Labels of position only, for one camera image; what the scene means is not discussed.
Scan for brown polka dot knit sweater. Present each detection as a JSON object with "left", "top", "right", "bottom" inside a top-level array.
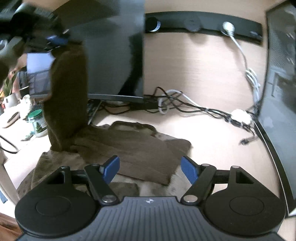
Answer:
[{"left": 17, "top": 45, "right": 191, "bottom": 198}]

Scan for black wall power strip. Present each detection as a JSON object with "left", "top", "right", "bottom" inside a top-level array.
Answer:
[{"left": 145, "top": 11, "right": 263, "bottom": 45}]

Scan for black power adapter brick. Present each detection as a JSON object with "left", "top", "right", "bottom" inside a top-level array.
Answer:
[{"left": 129, "top": 100, "right": 158, "bottom": 111}]

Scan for white cable tie wrap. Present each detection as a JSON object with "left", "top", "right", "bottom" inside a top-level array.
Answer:
[{"left": 230, "top": 109, "right": 252, "bottom": 125}]

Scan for white ceramic pot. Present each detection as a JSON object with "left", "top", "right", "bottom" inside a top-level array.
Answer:
[{"left": 3, "top": 93, "right": 19, "bottom": 108}]

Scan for black computer monitor left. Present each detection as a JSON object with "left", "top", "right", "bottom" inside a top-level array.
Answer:
[{"left": 54, "top": 0, "right": 144, "bottom": 102}]

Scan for black computer monitor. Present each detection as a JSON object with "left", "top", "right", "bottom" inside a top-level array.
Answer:
[
  {"left": 54, "top": 0, "right": 144, "bottom": 102},
  {"left": 256, "top": 1, "right": 295, "bottom": 216}
]

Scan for black cable bundle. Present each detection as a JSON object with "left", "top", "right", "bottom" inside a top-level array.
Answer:
[{"left": 87, "top": 86, "right": 262, "bottom": 146}]

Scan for green lid glass jar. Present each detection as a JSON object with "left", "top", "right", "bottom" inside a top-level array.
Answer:
[{"left": 28, "top": 109, "right": 48, "bottom": 138}]

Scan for black computer monitor right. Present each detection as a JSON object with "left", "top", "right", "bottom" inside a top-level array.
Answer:
[{"left": 256, "top": 1, "right": 295, "bottom": 216}]

